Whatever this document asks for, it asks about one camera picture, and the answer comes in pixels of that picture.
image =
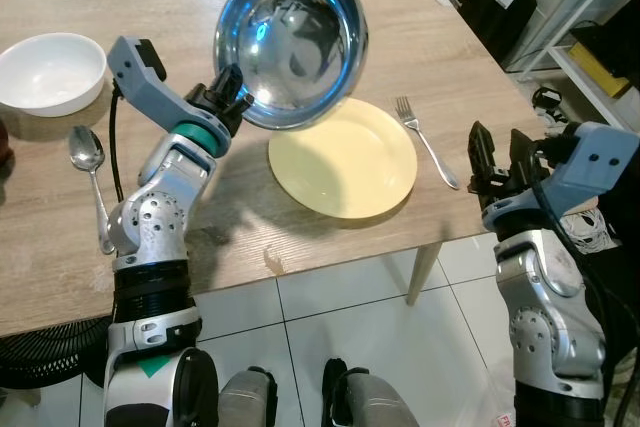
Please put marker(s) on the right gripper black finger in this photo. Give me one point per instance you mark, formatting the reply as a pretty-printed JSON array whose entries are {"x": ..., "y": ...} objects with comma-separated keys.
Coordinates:
[
  {"x": 482, "y": 157},
  {"x": 521, "y": 159}
]

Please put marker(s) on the shiny steel bowl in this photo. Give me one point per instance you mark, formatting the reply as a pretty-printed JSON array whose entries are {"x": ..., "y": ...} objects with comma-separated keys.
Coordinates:
[{"x": 295, "y": 42}]

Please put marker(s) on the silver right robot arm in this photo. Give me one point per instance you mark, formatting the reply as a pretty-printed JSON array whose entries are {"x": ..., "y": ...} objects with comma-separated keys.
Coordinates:
[{"x": 545, "y": 297}]

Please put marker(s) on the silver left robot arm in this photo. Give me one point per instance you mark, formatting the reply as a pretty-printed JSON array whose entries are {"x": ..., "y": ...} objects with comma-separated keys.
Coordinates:
[{"x": 160, "y": 227}]

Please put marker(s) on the silver fork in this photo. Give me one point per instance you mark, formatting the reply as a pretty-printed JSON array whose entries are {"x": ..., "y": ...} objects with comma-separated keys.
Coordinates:
[{"x": 428, "y": 147}]

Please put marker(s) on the light wooden table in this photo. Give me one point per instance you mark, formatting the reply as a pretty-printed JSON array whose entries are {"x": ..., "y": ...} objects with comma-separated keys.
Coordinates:
[{"x": 180, "y": 7}]

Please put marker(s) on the yellow plate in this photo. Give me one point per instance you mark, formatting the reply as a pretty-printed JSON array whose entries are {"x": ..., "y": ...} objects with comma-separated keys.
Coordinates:
[{"x": 345, "y": 162}]

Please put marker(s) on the silver spoon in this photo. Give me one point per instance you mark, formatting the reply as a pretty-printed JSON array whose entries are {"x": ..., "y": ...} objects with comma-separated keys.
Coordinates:
[{"x": 85, "y": 149}]

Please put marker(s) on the black and yellow case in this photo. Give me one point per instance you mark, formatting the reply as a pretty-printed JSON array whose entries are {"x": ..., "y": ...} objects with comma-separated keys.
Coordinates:
[{"x": 612, "y": 47}]

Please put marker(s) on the black backpack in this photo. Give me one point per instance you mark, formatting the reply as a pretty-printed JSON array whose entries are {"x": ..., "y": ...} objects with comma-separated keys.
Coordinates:
[{"x": 498, "y": 12}]

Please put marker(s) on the dark red cup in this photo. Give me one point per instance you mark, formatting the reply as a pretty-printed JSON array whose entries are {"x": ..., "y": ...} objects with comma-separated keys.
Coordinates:
[{"x": 4, "y": 142}]

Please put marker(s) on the robot right leg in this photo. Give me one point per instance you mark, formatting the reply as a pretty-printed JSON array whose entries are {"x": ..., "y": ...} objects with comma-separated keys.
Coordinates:
[{"x": 370, "y": 402}]

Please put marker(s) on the robot leg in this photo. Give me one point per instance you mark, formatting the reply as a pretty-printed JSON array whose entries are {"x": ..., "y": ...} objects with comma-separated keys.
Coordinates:
[
  {"x": 370, "y": 402},
  {"x": 248, "y": 402}
]

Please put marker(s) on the black standing fan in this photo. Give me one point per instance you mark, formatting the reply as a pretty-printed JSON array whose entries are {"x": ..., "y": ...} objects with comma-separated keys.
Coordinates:
[{"x": 50, "y": 352}]

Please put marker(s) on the robot left leg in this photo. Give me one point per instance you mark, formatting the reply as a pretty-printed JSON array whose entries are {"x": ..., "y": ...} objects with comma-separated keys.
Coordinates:
[{"x": 248, "y": 402}]

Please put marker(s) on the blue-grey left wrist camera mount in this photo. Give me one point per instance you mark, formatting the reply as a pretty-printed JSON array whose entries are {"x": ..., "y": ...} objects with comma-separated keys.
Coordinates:
[{"x": 150, "y": 92}]

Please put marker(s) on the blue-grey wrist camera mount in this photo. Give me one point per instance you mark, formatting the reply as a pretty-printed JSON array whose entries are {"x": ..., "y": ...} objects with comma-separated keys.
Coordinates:
[
  {"x": 150, "y": 92},
  {"x": 600, "y": 162}
]

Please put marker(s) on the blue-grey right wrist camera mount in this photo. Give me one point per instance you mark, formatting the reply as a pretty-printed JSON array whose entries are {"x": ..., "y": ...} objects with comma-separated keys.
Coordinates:
[{"x": 600, "y": 162}]

